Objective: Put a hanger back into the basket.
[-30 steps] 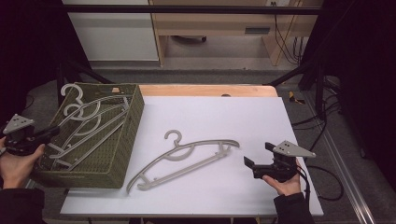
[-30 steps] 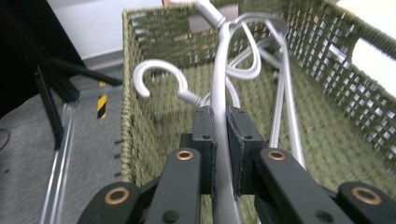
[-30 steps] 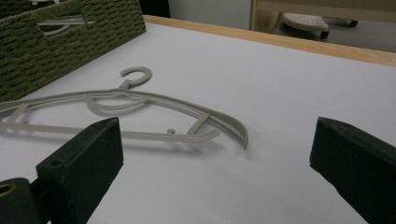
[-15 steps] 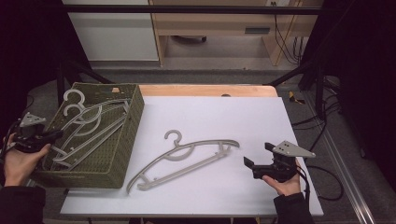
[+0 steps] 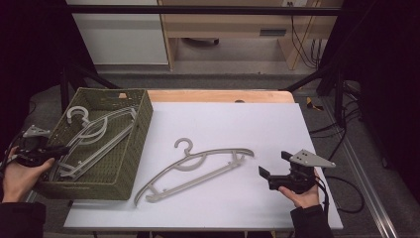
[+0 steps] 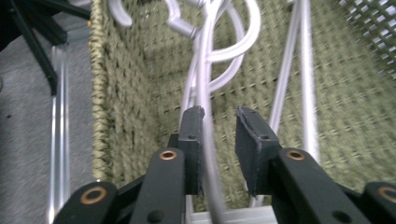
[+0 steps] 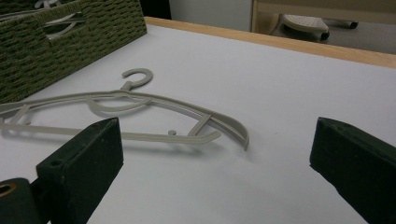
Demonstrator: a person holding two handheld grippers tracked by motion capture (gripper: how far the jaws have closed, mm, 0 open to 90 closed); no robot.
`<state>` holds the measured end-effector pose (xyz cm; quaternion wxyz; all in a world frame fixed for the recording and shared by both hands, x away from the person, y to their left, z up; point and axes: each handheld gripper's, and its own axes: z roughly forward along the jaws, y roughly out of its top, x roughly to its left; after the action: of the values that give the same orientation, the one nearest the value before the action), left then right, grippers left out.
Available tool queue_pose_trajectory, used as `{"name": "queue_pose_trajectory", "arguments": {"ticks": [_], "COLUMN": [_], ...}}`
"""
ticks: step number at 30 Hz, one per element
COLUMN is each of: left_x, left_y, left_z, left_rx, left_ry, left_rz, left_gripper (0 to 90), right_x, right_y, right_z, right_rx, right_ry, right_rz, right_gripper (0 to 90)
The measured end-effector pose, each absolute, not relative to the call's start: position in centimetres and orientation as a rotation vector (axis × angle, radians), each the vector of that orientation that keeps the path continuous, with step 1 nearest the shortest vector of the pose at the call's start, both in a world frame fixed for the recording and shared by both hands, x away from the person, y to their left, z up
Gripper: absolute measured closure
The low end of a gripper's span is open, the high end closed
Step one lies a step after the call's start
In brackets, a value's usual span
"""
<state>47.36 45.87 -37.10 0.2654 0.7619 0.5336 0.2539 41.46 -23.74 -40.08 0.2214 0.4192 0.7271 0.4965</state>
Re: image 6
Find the aluminium frame rail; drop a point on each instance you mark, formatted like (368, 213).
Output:
(59, 124)

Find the green woven basket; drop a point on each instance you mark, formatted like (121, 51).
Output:
(140, 93)

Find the black metal stand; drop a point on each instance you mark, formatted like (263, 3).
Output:
(34, 43)

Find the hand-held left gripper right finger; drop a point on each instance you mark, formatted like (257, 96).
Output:
(257, 149)

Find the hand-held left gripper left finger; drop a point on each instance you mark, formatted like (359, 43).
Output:
(190, 146)

